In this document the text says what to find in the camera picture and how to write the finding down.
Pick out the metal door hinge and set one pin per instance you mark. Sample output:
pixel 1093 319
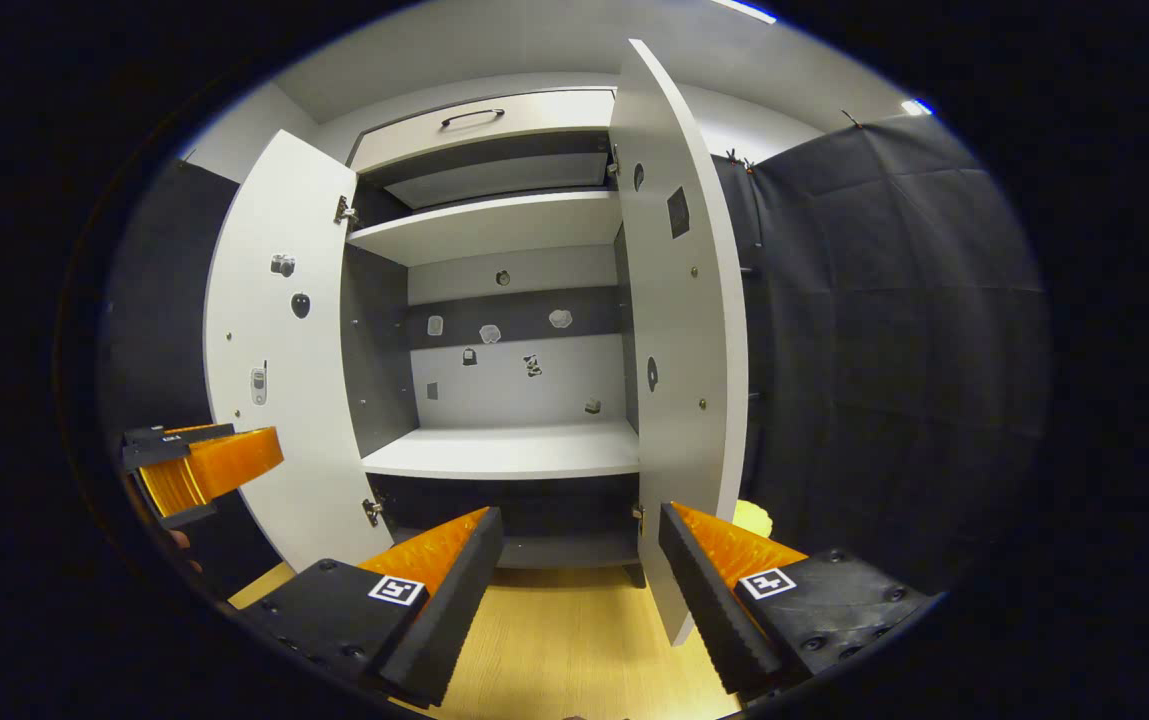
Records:
pixel 371 511
pixel 614 165
pixel 638 517
pixel 344 210

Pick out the black cloth clip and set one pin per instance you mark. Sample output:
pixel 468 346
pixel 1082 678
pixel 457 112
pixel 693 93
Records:
pixel 850 119
pixel 736 158

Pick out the grey cabinet shelf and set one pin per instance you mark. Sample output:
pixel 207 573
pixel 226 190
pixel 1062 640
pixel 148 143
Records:
pixel 504 450
pixel 494 225

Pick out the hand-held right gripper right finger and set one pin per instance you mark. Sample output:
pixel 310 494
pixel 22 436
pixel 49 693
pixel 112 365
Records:
pixel 714 610

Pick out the black backdrop cloth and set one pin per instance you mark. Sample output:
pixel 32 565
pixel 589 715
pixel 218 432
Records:
pixel 884 350

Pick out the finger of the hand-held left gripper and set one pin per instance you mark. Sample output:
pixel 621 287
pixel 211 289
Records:
pixel 179 445

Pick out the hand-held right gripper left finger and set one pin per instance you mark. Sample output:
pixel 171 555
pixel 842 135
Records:
pixel 454 600

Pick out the long ceiling light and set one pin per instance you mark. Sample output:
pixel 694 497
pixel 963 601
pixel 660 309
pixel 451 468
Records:
pixel 744 10

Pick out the shoe cabinet door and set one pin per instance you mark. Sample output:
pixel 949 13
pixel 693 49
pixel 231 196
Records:
pixel 684 320
pixel 304 420

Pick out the yellow knobbly object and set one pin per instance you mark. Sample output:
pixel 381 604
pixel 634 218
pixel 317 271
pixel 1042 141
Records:
pixel 754 518

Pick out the small ceiling light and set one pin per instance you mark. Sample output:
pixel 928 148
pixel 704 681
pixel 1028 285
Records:
pixel 916 106

